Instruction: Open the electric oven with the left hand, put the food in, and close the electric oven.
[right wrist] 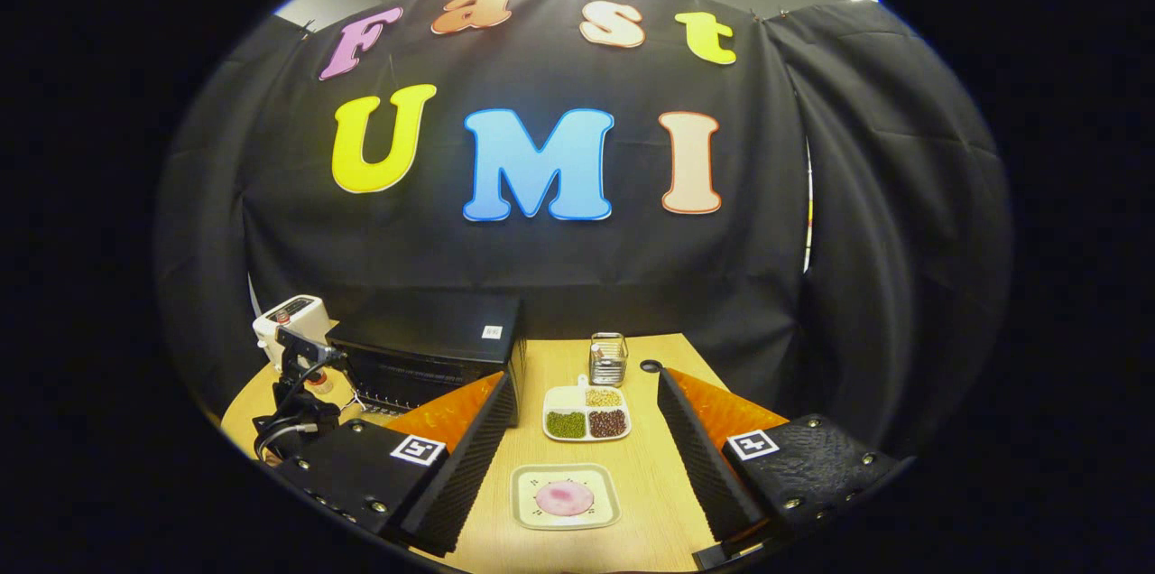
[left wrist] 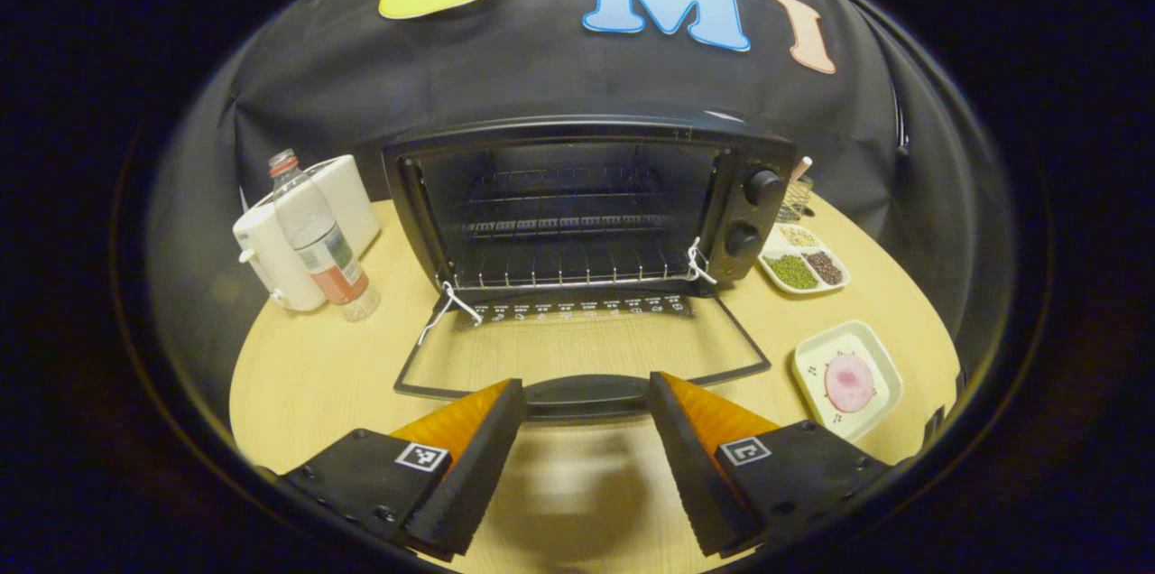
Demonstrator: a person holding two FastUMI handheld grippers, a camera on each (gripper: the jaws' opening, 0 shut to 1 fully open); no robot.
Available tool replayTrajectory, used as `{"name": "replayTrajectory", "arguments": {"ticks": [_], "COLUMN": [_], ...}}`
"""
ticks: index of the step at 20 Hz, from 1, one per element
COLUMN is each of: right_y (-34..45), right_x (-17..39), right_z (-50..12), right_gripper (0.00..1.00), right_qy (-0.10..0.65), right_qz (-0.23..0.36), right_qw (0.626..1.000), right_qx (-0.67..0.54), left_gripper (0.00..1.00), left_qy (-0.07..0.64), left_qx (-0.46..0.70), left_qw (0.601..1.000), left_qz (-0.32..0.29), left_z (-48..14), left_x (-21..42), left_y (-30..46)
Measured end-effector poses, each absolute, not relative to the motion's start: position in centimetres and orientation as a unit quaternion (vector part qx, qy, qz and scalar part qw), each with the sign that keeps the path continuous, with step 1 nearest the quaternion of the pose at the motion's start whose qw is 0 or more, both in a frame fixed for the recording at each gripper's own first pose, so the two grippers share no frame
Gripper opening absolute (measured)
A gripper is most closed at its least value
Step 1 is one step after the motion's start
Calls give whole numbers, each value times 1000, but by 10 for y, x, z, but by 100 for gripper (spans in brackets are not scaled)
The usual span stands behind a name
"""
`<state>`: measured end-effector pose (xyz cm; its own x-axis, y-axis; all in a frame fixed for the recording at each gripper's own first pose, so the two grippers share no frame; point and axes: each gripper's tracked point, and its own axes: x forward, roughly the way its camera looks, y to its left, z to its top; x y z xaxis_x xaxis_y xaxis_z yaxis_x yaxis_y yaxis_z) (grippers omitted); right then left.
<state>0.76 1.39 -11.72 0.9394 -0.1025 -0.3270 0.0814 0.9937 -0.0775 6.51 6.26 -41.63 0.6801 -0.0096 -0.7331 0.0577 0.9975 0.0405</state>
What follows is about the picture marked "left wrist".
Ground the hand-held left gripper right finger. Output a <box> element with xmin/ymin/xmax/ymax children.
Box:
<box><xmin>648</xmin><ymin>371</ymin><xmax>903</xmax><ymax>557</ymax></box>

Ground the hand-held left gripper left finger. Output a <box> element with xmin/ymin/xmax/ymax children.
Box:
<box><xmin>280</xmin><ymin>378</ymin><xmax>527</xmax><ymax>561</ymax></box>

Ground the white square plate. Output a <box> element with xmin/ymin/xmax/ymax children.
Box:
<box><xmin>792</xmin><ymin>319</ymin><xmax>904</xmax><ymax>442</ymax></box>

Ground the pink round food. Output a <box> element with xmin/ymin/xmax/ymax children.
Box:
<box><xmin>824</xmin><ymin>353</ymin><xmax>877</xmax><ymax>413</ymax></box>

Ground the black electric oven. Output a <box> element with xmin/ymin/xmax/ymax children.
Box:
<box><xmin>383</xmin><ymin>114</ymin><xmax>799</xmax><ymax>422</ymax></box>

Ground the divided white plate of beans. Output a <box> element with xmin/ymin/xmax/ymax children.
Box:
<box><xmin>758</xmin><ymin>222</ymin><xmax>852</xmax><ymax>296</ymax></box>

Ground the clear plastic water bottle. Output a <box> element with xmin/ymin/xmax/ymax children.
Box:
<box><xmin>268</xmin><ymin>149</ymin><xmax>382</xmax><ymax>322</ymax></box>

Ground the white toaster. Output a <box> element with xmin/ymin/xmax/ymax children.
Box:
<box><xmin>233</xmin><ymin>154</ymin><xmax>382</xmax><ymax>313</ymax></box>

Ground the black backdrop cloth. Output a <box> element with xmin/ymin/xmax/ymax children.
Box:
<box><xmin>149</xmin><ymin>0</ymin><xmax>1016</xmax><ymax>431</ymax></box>

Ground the metal oven wire rack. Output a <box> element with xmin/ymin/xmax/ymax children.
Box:
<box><xmin>440</xmin><ymin>236</ymin><xmax>703</xmax><ymax>289</ymax></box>

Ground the wire mesh basket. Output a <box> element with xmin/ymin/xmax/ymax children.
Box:
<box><xmin>778</xmin><ymin>156</ymin><xmax>816</xmax><ymax>224</ymax></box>

